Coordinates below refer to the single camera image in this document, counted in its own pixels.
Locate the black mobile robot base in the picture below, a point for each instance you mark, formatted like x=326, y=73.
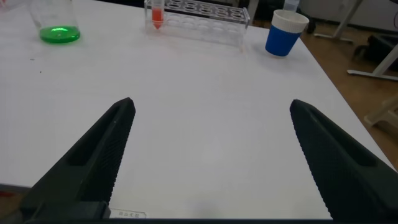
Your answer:
x=379, y=46

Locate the white single desk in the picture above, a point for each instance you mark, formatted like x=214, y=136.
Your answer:
x=382, y=68

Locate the blue white paper cup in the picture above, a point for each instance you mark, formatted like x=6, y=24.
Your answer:
x=283, y=40

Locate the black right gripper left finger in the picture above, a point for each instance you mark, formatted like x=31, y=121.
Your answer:
x=90, y=161

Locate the orange pigment test tube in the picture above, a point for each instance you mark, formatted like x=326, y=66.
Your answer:
x=157, y=17

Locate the clear acrylic test tube rack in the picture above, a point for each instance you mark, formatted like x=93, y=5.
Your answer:
x=205, y=25

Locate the clear glass beaker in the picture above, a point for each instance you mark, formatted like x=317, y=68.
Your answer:
x=59, y=32

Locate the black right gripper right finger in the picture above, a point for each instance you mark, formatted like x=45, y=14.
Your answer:
x=348, y=168

